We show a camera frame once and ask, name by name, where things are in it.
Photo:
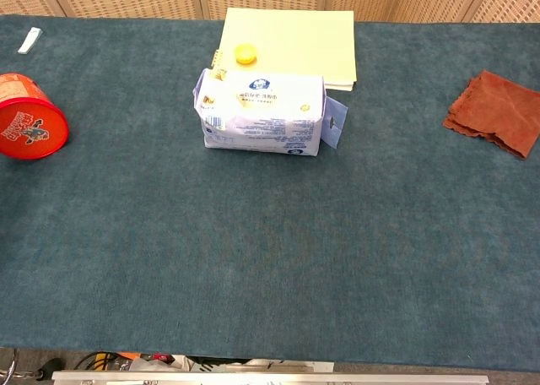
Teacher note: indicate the teal felt table cover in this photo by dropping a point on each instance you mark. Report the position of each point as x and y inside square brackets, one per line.
[270, 241]

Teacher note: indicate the white facial tissue pack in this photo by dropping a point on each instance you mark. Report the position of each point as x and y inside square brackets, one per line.
[261, 119]

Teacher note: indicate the yellow bottle cap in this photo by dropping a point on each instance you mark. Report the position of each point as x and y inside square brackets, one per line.
[245, 54]

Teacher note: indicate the pale yellow spiral notebook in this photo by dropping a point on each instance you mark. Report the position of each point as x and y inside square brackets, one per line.
[304, 43]

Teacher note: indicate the white plastic bag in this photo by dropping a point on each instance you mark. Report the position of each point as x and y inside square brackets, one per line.
[147, 364]

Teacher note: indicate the brown folded cloth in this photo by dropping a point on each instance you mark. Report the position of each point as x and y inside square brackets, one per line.
[498, 110]

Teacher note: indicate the orange red snack canister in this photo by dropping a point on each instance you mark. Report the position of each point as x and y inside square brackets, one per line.
[29, 123]

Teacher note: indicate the small white eraser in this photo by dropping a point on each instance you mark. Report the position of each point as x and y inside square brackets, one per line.
[29, 41]

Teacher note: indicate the aluminium profile rail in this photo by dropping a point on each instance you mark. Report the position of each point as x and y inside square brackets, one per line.
[270, 378]

